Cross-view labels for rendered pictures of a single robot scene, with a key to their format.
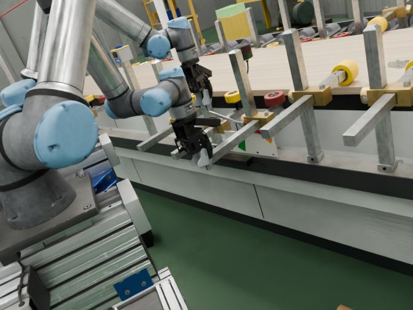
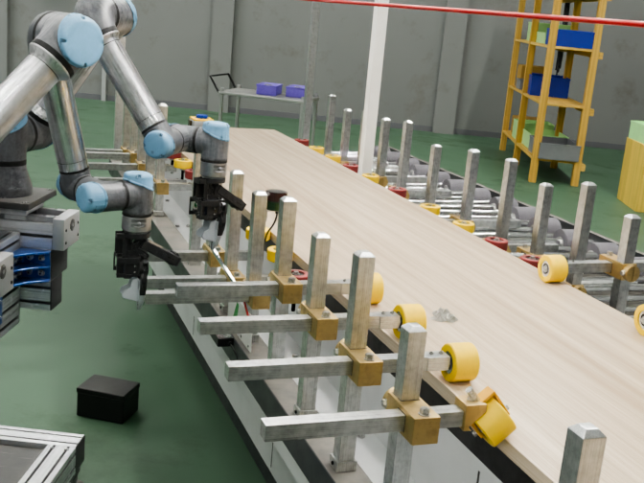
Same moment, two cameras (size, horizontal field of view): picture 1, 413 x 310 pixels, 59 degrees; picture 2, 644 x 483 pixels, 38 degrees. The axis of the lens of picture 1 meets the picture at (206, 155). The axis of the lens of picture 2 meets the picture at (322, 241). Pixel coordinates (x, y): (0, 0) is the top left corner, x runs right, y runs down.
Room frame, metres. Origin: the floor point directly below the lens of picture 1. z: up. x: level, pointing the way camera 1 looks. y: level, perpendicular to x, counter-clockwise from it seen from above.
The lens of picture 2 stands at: (-0.97, -1.10, 1.63)
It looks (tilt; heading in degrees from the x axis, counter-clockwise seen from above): 14 degrees down; 17
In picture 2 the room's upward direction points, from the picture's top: 5 degrees clockwise
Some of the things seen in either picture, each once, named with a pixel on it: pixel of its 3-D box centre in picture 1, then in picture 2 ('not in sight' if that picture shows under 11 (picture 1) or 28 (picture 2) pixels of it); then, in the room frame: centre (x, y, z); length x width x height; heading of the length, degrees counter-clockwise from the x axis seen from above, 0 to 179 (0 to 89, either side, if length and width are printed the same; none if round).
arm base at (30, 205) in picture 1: (33, 189); not in sight; (0.75, 0.38, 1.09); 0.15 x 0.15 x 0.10
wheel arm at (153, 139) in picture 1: (174, 127); (196, 256); (1.68, 0.10, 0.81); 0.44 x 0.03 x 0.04; 127
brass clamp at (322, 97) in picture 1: (309, 95); (284, 286); (1.13, -0.39, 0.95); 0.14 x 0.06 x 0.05; 37
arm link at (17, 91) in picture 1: (26, 103); (6, 133); (1.24, 0.51, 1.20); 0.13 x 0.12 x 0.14; 4
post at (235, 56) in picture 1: (250, 109); (253, 275); (1.35, -0.22, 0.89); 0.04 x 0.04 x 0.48; 37
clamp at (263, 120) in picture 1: (257, 120); (256, 292); (1.33, -0.24, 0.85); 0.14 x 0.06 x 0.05; 37
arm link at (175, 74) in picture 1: (174, 86); (136, 194); (1.11, 0.02, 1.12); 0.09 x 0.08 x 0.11; 150
